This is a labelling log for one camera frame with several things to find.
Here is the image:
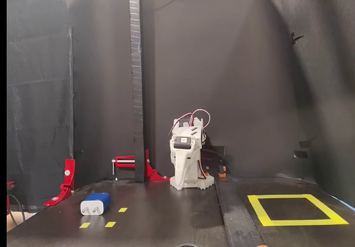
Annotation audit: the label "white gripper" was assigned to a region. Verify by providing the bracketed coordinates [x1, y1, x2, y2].
[169, 134, 202, 189]

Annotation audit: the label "blue and white charger plug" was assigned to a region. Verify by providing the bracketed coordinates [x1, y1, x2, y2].
[80, 192, 112, 217]

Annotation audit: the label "red screw clamp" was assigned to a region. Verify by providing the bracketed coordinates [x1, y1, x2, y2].
[111, 155, 136, 182]

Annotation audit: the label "black flat strip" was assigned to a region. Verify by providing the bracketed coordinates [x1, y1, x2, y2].
[214, 178, 266, 247]

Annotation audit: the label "black tape piece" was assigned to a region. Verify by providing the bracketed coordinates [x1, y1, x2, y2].
[293, 149, 310, 160]

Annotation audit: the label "yellow tape square outline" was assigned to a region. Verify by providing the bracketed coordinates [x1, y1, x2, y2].
[247, 193, 349, 228]

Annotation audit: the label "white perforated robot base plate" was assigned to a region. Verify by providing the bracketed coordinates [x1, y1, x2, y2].
[169, 174, 215, 191]

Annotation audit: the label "black cable bundle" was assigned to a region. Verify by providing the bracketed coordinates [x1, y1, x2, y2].
[201, 146, 236, 179]

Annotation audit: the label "red metal corner bracket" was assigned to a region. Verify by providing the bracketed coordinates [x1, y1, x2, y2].
[43, 158, 76, 206]
[145, 149, 171, 182]

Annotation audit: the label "red white black servo cable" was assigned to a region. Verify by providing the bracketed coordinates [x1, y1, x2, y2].
[168, 108, 211, 142]

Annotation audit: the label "black vertical post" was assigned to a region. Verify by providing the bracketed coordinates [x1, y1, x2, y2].
[128, 0, 146, 183]

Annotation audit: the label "thin black cable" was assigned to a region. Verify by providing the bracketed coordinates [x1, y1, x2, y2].
[7, 193, 26, 228]

